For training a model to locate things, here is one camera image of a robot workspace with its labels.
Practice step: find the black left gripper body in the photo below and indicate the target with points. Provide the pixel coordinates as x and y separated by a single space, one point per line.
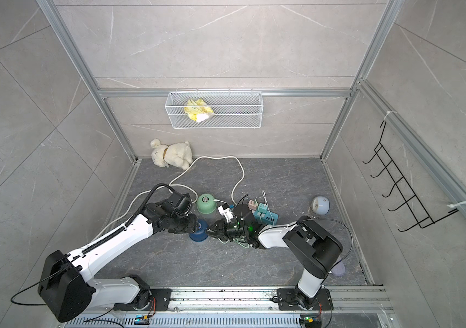
185 225

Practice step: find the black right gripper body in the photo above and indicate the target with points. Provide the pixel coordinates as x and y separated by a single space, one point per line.
235 231

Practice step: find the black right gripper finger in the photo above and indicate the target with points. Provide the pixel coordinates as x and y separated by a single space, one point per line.
217 226
215 234

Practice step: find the pink USB charger adapter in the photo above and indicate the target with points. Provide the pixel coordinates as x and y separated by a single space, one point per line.
252 205

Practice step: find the teal USB charger adapter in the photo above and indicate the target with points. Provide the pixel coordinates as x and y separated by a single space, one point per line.
262 209

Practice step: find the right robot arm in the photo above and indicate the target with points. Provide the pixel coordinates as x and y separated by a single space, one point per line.
317 250

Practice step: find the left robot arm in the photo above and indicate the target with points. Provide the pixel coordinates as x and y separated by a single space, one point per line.
68 285

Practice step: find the teal power strip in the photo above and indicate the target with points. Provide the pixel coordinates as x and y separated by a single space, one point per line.
269 219

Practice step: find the white plush teddy bear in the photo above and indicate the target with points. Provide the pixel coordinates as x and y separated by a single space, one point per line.
178 155

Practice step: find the purple glasses case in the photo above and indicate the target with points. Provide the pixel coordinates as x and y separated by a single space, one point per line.
339 269

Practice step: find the yellow packet in basket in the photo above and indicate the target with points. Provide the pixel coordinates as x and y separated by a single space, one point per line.
198 110

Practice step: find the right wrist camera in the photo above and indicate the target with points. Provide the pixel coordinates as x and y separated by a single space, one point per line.
226 211

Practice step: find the white wire wall basket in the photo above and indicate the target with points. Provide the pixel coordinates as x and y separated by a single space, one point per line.
232 109

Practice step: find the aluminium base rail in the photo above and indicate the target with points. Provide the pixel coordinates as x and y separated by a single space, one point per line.
250 306

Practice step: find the black wire hook rack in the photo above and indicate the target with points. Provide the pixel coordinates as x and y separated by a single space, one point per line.
401 186

